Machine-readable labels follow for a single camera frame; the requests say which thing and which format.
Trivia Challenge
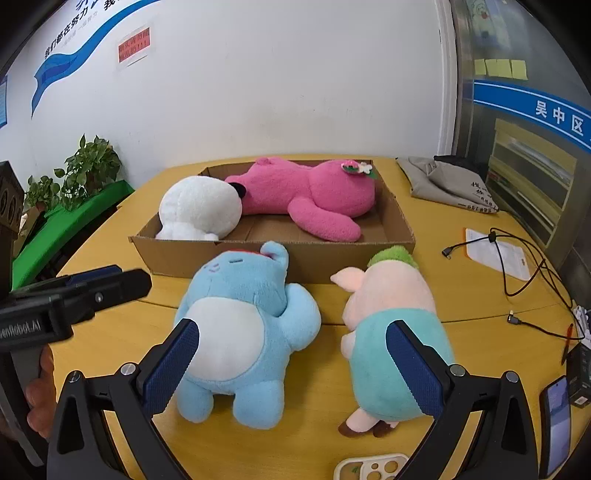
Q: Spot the blue door sign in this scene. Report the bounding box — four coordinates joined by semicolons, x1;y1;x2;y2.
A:
473;79;591;151

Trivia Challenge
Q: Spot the black cable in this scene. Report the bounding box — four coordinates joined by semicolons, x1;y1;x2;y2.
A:
442;227;587;342

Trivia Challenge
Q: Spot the white plush toy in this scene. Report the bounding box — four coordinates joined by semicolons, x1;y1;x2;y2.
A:
154;175;245;241

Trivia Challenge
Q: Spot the cardboard box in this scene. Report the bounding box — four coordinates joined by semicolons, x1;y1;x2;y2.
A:
128;159;416;282

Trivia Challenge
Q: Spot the red pen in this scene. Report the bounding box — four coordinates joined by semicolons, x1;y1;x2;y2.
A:
561;323;575;365

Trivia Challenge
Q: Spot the small potted plant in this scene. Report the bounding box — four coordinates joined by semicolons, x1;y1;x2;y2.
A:
24;174;63;214

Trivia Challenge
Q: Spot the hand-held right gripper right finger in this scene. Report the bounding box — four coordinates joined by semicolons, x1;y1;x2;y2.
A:
385;320;540;480

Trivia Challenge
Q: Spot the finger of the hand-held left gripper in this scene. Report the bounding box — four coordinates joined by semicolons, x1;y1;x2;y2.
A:
68;269;153;324
55;264;123;291

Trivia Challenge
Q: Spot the small black box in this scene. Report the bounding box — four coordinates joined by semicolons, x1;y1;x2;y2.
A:
566;344;591;409

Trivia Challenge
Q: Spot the glass door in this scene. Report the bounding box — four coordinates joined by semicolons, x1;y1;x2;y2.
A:
450;0;591;278

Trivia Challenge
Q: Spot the green board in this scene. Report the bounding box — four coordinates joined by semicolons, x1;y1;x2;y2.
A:
10;180;136;291

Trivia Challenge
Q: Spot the cartoon door sticker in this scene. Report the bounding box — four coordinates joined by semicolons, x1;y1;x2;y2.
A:
462;0;499;35

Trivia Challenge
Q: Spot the beige phone case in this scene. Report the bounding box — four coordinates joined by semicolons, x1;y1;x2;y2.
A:
333;453;411;480

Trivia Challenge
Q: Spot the blue striped wall poster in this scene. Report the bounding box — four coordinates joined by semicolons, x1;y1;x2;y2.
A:
30;0;162;118

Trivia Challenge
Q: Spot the grey cloth bag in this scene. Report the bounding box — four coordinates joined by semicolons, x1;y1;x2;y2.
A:
396;156;500;214

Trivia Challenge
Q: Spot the magenta plush toy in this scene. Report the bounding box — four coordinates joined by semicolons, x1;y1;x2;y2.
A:
225;157;377;243

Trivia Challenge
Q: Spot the large potted plant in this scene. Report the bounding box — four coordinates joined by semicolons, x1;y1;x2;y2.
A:
54;134;123;200

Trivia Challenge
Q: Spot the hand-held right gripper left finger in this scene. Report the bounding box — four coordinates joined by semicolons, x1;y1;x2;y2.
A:
46;318;200;480

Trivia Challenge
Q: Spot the blue plush toy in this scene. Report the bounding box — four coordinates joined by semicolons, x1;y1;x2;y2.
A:
173;241;322;430

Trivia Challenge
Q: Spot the pink pig plush toy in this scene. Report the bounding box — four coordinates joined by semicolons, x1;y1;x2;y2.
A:
330;246;455;438

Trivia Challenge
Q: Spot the black cloth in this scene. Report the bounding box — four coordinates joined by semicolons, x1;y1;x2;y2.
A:
434;154;488;178

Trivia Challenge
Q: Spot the red wall sign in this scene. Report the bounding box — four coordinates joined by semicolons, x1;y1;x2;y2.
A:
116;28;152;65

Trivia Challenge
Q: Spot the smartphone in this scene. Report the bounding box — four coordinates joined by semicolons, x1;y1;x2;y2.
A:
539;375;571;478

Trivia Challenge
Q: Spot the person's left hand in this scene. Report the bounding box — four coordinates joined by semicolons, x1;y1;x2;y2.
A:
25;344;57;440

